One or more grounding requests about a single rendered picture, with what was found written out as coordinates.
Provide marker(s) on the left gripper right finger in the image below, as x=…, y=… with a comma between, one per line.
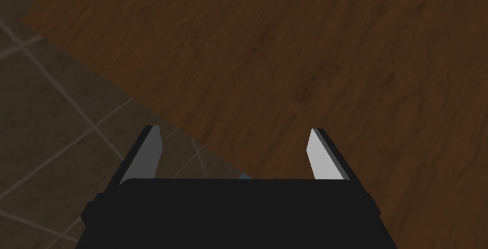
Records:
x=324, y=161

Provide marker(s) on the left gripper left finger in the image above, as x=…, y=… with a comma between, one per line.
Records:
x=146, y=157

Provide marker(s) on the brown wooden table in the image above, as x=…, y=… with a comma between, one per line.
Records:
x=289, y=58

